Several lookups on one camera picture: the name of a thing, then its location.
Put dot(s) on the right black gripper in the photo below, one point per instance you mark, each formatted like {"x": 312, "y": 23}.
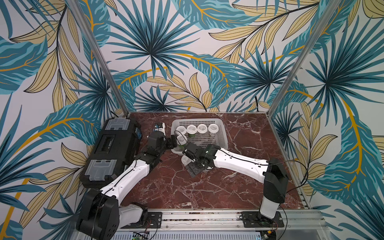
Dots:
{"x": 190, "y": 151}

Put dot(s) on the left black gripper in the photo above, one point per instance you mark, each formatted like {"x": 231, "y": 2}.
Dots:
{"x": 171, "y": 141}

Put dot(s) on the yogurt cup white lid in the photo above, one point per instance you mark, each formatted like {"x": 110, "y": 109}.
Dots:
{"x": 181, "y": 130}

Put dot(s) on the yogurt cup green label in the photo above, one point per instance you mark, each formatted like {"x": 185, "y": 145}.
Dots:
{"x": 191, "y": 130}

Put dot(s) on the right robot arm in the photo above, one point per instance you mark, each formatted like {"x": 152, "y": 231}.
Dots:
{"x": 271, "y": 173}

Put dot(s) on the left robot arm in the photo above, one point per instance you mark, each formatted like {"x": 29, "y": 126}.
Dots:
{"x": 101, "y": 214}

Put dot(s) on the white perforated plastic basket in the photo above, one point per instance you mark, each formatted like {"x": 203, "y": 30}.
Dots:
{"x": 202, "y": 140}

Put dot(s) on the black plastic toolbox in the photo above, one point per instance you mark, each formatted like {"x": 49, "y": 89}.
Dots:
{"x": 114, "y": 150}

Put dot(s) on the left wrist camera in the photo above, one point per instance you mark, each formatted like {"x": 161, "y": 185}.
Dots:
{"x": 160, "y": 127}

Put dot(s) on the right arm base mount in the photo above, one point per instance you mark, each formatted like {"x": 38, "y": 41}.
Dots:
{"x": 257, "y": 220}

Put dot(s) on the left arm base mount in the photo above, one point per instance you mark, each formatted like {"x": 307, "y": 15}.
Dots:
{"x": 137, "y": 216}

